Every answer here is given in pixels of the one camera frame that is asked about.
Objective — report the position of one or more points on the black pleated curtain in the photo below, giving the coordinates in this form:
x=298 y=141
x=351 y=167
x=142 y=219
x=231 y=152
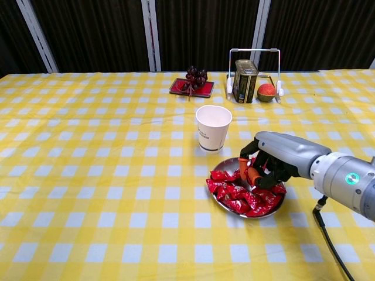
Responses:
x=88 y=35

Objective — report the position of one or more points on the yellow white checked tablecloth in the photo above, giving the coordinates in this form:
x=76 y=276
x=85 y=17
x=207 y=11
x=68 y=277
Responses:
x=88 y=175

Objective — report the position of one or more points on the white metal frame post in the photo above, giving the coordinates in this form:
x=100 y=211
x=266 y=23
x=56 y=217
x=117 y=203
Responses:
x=150 y=35
x=38 y=38
x=373 y=65
x=261 y=29

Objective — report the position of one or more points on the white paper cup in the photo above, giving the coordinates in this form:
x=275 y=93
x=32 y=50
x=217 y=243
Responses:
x=211 y=137

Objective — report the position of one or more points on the dark green gold tin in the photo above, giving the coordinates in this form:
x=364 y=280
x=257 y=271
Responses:
x=244 y=85

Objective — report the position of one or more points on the round steel plate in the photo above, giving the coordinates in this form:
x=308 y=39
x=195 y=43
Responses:
x=225 y=164

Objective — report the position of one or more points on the dark purple grape bunch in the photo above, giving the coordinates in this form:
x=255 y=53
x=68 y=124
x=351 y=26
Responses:
x=196 y=76

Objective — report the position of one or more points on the red rectangular tray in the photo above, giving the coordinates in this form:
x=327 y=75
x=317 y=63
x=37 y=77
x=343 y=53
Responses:
x=205 y=89

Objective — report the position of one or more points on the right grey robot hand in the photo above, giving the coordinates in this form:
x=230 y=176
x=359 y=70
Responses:
x=287 y=152

